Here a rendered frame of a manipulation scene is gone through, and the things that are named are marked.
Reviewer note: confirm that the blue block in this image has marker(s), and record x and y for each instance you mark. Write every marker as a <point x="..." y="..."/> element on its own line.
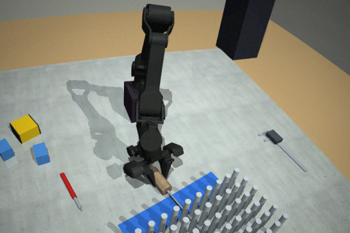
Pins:
<point x="41" y="153"/>
<point x="6" y="151"/>

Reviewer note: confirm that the blue striped tape strip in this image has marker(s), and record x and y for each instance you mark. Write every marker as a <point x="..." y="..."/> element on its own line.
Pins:
<point x="154" y="212"/>

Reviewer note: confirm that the yellow box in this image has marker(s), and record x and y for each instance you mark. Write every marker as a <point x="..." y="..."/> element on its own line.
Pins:
<point x="25" y="128"/>

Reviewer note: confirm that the red-handled screwdriver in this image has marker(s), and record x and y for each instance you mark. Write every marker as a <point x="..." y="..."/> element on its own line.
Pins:
<point x="67" y="184"/>

